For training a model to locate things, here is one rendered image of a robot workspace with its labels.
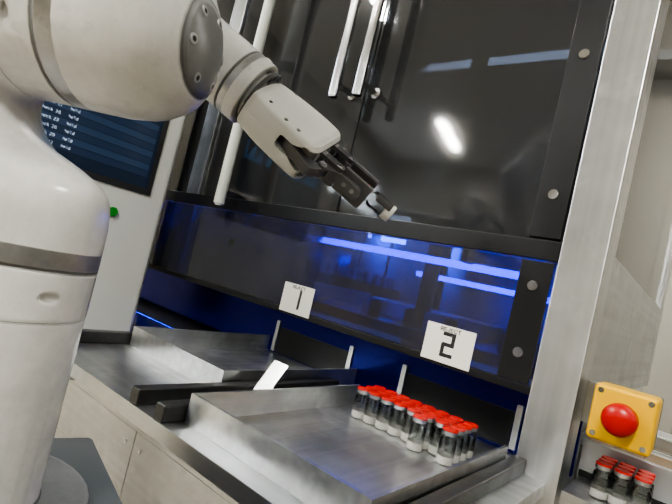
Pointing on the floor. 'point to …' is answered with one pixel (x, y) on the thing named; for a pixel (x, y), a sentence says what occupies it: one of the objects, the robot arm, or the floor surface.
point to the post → (590, 243)
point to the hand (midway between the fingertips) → (355, 184)
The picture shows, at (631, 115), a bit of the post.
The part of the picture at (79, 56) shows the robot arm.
